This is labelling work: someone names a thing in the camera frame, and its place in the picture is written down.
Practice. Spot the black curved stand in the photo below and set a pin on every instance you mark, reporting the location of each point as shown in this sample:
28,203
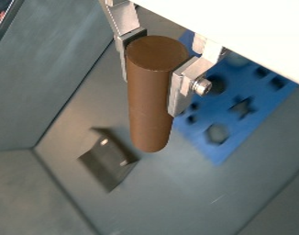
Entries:
107,158

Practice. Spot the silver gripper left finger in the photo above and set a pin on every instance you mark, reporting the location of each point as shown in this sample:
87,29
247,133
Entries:
122,15

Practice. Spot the blue shape sorter block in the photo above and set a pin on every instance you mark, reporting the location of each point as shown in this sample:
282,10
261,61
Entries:
219,119

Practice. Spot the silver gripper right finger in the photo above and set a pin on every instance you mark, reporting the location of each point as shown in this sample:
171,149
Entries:
188,80

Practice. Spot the brown cylinder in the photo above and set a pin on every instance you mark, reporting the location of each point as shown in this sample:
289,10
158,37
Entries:
152,57

